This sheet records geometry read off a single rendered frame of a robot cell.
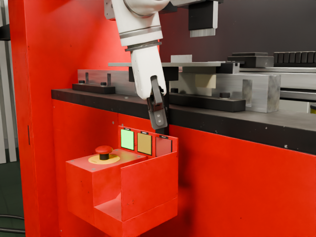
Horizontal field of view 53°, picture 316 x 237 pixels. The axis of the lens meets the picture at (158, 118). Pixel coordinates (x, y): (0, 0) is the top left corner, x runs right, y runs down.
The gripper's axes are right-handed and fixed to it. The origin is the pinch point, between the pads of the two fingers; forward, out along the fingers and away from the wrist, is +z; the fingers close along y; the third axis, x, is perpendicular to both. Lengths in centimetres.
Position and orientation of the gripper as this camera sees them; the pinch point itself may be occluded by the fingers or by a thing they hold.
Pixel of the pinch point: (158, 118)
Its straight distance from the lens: 67.4
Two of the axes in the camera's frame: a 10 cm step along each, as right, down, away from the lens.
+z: 1.9, 9.5, 2.5
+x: 9.6, -2.4, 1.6
